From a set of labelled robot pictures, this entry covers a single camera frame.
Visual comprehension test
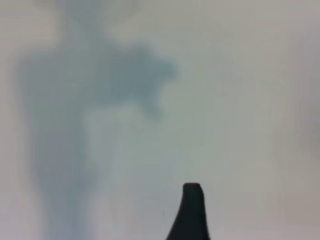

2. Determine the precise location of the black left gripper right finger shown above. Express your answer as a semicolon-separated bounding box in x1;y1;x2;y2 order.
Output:
200;186;211;240

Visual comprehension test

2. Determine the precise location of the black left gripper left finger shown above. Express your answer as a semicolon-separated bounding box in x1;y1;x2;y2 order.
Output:
166;182;205;240

